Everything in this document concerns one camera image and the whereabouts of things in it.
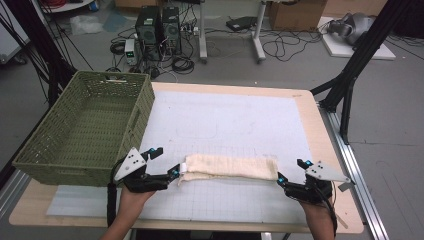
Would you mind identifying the black metal stand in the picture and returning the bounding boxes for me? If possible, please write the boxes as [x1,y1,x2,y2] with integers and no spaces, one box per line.
[0,0,78,108]
[309,0,416,146]

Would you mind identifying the black flat device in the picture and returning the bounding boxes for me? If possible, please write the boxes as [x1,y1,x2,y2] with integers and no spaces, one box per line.
[225,15,258,33]

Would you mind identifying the grey headset device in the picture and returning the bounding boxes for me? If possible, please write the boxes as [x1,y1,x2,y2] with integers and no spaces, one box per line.
[325,12,377,47]

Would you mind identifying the loose black floor cables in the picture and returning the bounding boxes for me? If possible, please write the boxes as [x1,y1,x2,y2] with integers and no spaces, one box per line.
[260,29,325,63]

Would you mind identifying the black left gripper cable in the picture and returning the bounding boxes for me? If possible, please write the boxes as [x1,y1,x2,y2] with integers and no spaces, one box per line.
[106,156,126,228]

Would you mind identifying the person's right hand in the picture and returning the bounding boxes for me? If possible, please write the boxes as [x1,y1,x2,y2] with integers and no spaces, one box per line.
[298,199,335,222]

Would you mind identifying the white grid mat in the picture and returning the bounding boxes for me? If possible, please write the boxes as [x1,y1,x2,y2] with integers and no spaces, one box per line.
[45,89,315,225]

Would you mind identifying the green woven basket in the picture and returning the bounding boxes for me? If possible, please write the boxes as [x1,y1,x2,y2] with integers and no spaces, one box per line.
[12,70,157,188]

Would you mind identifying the white table frame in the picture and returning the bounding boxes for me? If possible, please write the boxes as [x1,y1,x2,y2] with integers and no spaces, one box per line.
[197,0,268,65]

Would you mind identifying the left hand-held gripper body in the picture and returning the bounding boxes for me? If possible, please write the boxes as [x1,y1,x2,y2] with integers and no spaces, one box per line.
[114,147,172,194]

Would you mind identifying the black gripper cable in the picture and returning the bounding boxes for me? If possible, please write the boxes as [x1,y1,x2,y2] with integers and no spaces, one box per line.
[314,182,339,236]
[106,156,126,228]

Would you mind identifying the person's left hand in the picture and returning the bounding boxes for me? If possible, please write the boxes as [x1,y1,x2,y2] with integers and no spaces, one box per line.
[119,185,157,216]

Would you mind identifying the large black computer tower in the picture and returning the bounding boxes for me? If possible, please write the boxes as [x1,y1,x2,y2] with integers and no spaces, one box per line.
[134,5,165,63]

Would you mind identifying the slim black computer tower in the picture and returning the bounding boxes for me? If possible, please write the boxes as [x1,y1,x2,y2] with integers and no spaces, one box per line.
[161,6,183,56]

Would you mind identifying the cream towel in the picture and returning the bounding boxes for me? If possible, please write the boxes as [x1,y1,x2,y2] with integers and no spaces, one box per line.
[177,153,281,187]

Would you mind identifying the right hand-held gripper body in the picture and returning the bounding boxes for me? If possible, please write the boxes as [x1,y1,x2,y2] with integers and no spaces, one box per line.
[283,161,353,205]

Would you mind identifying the white bench power supply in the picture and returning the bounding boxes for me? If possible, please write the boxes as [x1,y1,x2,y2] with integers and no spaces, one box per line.
[123,38,140,67]

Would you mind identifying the aluminium rail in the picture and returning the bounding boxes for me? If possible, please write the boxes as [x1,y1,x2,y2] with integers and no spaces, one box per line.
[319,105,392,240]

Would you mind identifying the white foam board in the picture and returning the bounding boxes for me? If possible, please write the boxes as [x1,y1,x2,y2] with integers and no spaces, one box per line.
[317,16,398,62]

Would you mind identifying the clear plastic bag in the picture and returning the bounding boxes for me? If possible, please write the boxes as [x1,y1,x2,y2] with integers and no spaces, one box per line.
[69,14,105,36]

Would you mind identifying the brown cardboard box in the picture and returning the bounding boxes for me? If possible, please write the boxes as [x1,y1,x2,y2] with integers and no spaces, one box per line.
[267,0,328,32]

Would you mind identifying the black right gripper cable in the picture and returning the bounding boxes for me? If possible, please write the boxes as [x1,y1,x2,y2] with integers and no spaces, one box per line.
[314,182,339,236]

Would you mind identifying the coiled black cable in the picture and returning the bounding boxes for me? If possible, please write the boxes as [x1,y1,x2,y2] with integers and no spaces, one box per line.
[170,55,196,76]

